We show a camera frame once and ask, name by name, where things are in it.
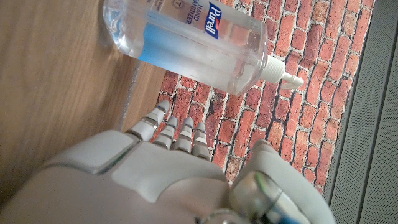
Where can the red brick print backdrop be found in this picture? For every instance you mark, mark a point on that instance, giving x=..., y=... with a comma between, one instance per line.
x=311, y=93

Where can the clear hand sanitizer pump bottle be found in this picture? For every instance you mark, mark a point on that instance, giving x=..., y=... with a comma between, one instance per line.
x=192, y=46

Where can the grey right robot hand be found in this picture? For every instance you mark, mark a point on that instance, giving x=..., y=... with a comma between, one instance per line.
x=140, y=186

